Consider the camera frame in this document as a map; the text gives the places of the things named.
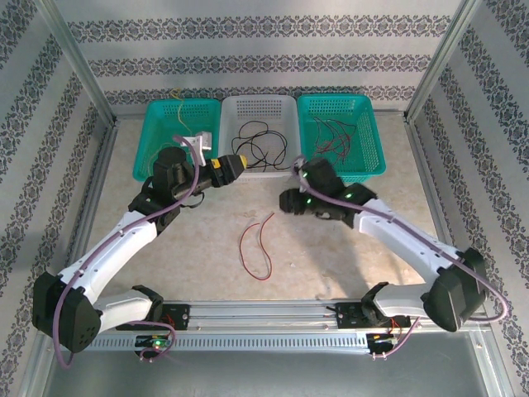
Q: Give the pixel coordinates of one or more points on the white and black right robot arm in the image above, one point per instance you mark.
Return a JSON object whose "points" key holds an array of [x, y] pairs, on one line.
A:
{"points": [[405, 235]]}

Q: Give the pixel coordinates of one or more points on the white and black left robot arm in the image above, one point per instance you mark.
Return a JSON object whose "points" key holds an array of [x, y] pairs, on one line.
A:
{"points": [[111, 240]]}

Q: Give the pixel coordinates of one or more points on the teal plastic basket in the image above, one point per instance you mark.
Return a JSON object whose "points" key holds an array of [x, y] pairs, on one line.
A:
{"points": [[165, 124], [363, 136]]}

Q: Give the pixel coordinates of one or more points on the white plastic basket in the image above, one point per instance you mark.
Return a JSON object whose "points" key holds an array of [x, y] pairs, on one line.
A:
{"points": [[264, 111]]}

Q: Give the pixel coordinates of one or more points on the small circuit board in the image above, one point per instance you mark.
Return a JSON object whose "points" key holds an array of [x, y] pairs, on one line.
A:
{"points": [[384, 339], [155, 341]]}

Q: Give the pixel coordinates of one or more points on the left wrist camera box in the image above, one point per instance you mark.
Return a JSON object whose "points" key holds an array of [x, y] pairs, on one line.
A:
{"points": [[204, 144]]}

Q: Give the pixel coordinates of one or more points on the aluminium side rail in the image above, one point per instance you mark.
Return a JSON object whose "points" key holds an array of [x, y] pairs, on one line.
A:
{"points": [[425, 165], [101, 165]]}

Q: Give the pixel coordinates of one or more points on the aluminium rear rail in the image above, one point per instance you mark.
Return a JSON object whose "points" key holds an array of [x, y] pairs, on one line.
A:
{"points": [[388, 112]]}

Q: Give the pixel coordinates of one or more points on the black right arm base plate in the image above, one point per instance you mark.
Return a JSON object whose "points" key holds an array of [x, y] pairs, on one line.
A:
{"points": [[347, 316]]}

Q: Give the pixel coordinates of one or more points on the aluminium corner post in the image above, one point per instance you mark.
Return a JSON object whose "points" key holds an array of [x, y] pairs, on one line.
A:
{"points": [[444, 62], [84, 70]]}

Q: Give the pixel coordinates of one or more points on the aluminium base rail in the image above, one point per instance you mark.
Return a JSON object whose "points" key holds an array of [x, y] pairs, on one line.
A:
{"points": [[264, 314]]}

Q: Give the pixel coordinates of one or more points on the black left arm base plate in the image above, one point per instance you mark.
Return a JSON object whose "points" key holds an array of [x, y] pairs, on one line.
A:
{"points": [[179, 316]]}

